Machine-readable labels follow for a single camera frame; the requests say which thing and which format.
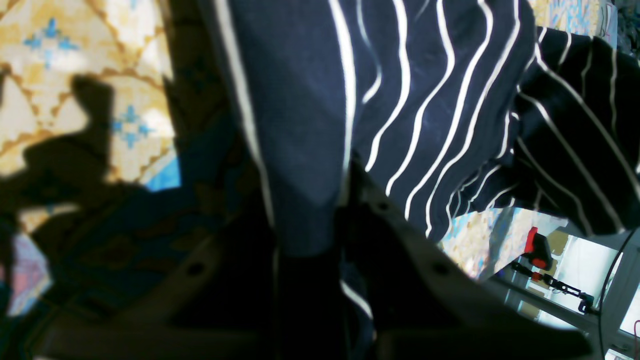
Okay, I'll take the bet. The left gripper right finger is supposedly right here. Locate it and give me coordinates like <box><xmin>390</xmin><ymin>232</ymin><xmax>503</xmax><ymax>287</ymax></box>
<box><xmin>340</xmin><ymin>161</ymin><xmax>594</xmax><ymax>360</ymax></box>

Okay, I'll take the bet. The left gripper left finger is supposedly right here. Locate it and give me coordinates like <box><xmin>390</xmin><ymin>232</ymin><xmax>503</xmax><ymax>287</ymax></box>
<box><xmin>35</xmin><ymin>193</ymin><xmax>275</xmax><ymax>360</ymax></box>

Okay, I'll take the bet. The navy white striped T-shirt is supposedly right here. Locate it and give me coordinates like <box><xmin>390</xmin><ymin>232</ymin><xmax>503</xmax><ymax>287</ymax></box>
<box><xmin>200</xmin><ymin>0</ymin><xmax>639</xmax><ymax>360</ymax></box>

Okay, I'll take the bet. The red black clamp left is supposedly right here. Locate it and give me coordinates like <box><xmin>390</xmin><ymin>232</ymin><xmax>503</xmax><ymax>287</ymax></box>
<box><xmin>522</xmin><ymin>227</ymin><xmax>553</xmax><ymax>271</ymax></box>

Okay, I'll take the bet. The patterned colourful tablecloth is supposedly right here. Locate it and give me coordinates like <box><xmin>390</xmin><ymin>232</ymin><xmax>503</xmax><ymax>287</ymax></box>
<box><xmin>0</xmin><ymin>0</ymin><xmax>621</xmax><ymax>321</ymax></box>

